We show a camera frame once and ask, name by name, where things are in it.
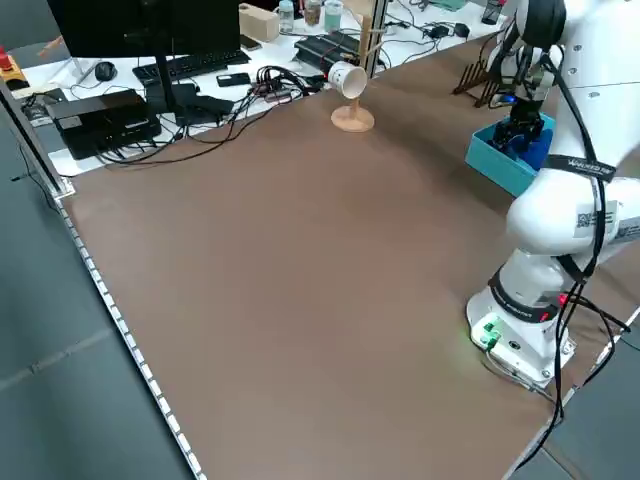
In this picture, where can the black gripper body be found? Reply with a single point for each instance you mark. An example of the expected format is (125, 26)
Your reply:
(526, 111)

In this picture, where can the blue square rag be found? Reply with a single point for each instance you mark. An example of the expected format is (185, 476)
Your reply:
(537, 155)

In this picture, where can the white mug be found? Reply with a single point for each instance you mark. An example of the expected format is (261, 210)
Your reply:
(350, 80)

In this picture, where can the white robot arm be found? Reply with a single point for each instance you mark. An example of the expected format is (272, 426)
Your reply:
(550, 220)

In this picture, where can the cyan plastic box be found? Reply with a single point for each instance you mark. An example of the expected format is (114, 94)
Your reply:
(500, 172)

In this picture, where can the dark wooden dish rack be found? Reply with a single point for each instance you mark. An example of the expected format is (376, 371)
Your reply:
(465, 80)

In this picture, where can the wooden mug stand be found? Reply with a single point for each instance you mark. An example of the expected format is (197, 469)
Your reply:
(352, 120)

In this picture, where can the black box device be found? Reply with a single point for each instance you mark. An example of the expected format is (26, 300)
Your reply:
(100, 125)

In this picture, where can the small black adapter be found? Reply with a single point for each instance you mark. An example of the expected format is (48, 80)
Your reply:
(461, 30)

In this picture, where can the black power adapter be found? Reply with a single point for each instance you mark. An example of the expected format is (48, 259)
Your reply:
(440, 31)

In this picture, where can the teal cloth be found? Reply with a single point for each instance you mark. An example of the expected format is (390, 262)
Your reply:
(452, 4)

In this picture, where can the black flat device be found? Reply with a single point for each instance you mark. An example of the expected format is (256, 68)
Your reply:
(320, 47)

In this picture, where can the teal cup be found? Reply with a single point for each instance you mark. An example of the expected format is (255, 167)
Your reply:
(333, 17)

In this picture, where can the glass jar brown contents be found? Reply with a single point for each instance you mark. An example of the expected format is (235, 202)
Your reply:
(313, 12)

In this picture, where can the clear plastic bottle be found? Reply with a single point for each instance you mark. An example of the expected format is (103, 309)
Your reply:
(286, 17)

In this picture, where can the dark smartphone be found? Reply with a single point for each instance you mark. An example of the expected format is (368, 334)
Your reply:
(251, 42)

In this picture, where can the black smartphone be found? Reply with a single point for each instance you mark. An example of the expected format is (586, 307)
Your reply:
(232, 79)

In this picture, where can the black keyboard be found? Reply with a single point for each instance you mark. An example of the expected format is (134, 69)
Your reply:
(210, 60)

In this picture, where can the black computer monitor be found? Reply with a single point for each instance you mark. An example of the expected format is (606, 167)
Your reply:
(150, 25)

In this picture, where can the black computer mouse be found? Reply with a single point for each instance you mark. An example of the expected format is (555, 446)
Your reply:
(105, 71)

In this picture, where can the white table edge strip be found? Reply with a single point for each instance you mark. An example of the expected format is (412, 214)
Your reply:
(126, 330)

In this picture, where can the red emergency stop button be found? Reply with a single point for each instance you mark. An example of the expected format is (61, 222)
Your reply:
(7, 62)

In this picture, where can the aluminium upright post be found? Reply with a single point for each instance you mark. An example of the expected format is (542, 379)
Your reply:
(378, 62)

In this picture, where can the aluminium frame corner post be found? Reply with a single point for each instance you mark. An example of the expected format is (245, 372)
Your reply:
(45, 165)

